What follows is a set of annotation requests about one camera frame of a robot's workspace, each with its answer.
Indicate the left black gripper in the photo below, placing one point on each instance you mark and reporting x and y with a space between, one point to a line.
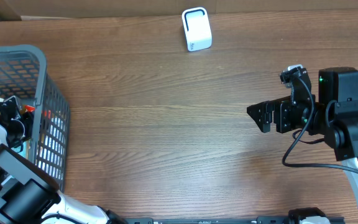
12 111

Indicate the orange pasta packet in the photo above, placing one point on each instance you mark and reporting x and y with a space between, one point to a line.
28 108

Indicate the grey plastic shopping basket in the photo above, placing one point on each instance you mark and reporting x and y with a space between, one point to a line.
23 73

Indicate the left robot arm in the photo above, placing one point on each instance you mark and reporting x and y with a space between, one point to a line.
27 193

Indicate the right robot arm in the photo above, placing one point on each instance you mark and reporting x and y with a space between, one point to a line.
332 113

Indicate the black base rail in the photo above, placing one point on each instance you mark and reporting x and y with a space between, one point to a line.
258 220

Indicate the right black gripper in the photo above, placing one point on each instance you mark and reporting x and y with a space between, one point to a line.
281 116

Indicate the white barcode scanner stand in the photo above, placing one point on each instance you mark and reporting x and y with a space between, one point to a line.
197 29

